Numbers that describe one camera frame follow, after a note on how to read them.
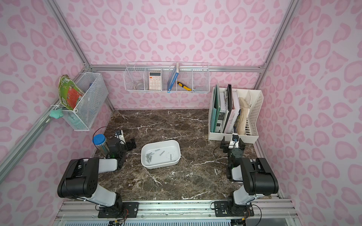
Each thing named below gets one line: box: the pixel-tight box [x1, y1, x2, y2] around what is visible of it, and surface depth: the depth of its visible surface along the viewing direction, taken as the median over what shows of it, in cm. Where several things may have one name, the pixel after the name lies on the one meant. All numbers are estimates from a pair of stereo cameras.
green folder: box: [210, 83, 222, 133], surface depth 85 cm
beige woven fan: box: [237, 96, 250, 136], surface depth 93 cm
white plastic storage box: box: [140, 139, 182, 170], surface depth 95 cm
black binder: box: [222, 83, 233, 134], surface depth 87 cm
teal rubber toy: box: [49, 108, 64, 120], surface depth 64 cm
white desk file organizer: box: [208, 87, 264, 144], surface depth 94 cm
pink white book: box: [224, 90, 241, 134], surface depth 89 cm
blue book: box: [166, 62, 180, 92], surface depth 90 cm
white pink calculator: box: [148, 71, 162, 91], surface depth 97 cm
